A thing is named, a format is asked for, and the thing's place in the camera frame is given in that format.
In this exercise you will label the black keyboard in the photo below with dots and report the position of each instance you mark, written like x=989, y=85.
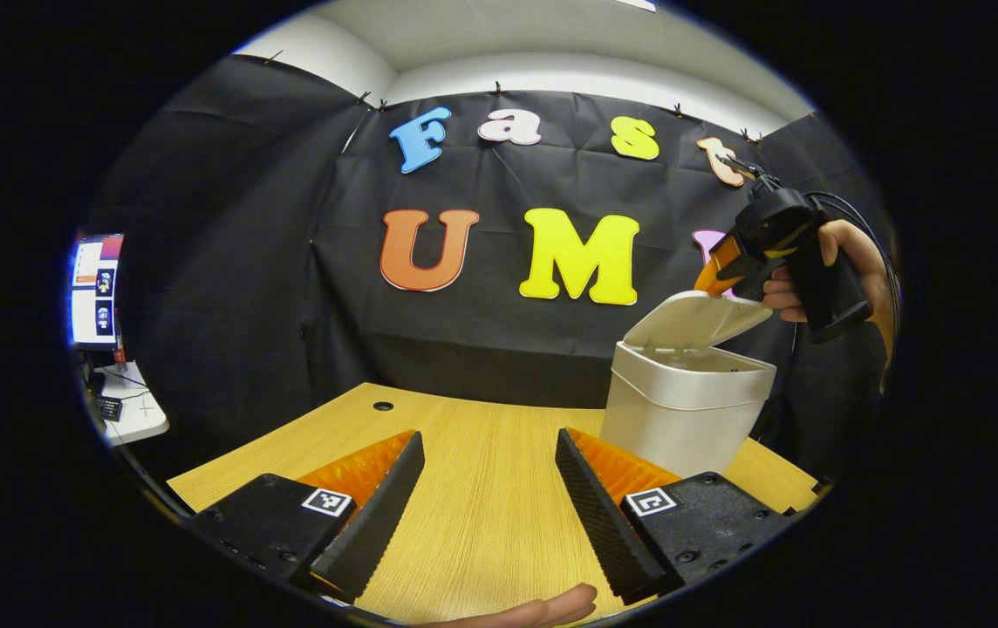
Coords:
x=109, y=408

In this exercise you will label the white side table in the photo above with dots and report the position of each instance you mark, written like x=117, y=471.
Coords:
x=137, y=419

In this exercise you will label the ceiling light panel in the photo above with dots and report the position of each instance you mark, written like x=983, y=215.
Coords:
x=634, y=4

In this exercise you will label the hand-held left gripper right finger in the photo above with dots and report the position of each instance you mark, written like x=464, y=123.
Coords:
x=599, y=523

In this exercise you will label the wooden desktop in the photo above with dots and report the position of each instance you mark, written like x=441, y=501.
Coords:
x=481, y=488

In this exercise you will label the computer monitor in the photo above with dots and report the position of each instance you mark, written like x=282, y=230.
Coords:
x=93, y=296

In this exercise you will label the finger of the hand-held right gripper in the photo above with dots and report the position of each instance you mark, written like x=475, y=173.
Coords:
x=720, y=262

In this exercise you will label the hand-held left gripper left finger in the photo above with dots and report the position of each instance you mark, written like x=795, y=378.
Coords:
x=381, y=515

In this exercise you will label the white desktop garbage bin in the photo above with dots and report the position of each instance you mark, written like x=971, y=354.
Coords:
x=682, y=410

